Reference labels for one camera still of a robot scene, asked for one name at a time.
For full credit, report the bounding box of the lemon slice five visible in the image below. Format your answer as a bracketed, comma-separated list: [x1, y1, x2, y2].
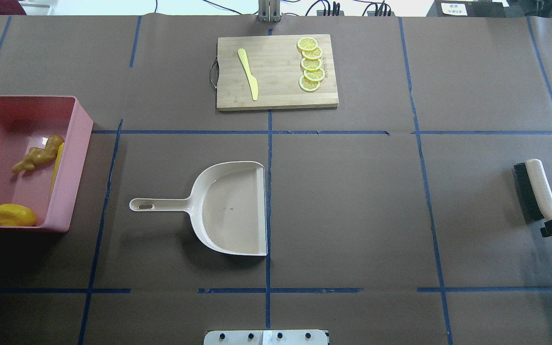
[299, 76, 321, 92]

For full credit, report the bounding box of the lemon slice two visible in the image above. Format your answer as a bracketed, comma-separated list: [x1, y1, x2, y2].
[301, 46, 323, 60]

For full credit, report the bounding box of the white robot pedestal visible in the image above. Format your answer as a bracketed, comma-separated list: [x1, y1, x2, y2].
[203, 329, 330, 345]

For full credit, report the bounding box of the yellow corn cob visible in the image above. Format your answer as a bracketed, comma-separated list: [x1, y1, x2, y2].
[49, 142, 64, 197]

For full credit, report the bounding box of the lemon slice four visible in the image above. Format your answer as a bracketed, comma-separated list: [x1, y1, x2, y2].
[303, 68, 326, 82]

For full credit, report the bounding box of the beige plastic dustpan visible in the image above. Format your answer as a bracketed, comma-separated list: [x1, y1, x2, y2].
[129, 161, 269, 257]

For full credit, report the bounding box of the pink plastic bin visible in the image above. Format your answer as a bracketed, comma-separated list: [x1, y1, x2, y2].
[0, 95, 93, 233]

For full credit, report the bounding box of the lemon slice three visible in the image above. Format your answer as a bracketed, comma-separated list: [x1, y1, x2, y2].
[300, 57, 323, 71]

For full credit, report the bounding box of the beige hand brush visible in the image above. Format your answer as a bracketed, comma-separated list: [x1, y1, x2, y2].
[513, 159, 552, 227]

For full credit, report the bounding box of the yellow plastic knife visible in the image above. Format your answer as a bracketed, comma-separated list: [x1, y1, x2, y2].
[237, 48, 259, 101]

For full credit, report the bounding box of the lemon slice one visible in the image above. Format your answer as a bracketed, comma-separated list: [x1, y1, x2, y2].
[296, 36, 319, 52]

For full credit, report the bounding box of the yellow toy potato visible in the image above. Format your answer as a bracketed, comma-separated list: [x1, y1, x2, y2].
[0, 203, 37, 227]

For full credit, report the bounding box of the aluminium frame post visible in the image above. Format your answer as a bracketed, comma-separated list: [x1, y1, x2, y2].
[257, 0, 282, 23]

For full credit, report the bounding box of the tan toy ginger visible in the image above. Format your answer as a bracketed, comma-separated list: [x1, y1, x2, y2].
[11, 135, 64, 174]

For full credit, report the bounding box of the black power box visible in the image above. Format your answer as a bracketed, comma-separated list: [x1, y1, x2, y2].
[426, 0, 506, 18]

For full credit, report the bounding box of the wooden cutting board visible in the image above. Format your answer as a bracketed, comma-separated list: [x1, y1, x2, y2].
[216, 34, 339, 112]

